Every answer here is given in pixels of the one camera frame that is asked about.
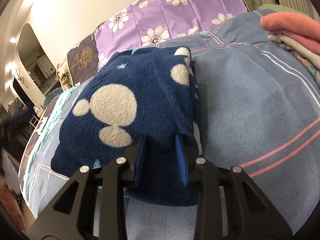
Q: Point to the folded grey garment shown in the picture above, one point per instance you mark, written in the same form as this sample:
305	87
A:
311	56

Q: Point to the folded pink garment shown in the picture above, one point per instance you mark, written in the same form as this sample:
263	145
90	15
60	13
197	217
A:
297	26

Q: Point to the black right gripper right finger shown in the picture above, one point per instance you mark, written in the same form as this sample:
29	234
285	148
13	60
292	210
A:
230	204

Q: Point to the navy fleece star garment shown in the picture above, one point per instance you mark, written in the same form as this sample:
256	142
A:
148	91

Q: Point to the green bed sheet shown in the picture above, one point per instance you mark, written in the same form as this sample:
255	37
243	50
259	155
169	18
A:
279	8

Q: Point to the dark brown tree-print pillow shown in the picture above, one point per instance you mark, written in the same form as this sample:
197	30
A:
83	60

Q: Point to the beige cloth beside pillow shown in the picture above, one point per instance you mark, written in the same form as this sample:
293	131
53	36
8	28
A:
63	75

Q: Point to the folded floral garment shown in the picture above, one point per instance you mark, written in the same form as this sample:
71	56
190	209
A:
312	69

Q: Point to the purple floral pillow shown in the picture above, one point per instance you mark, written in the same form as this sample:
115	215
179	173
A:
151	22

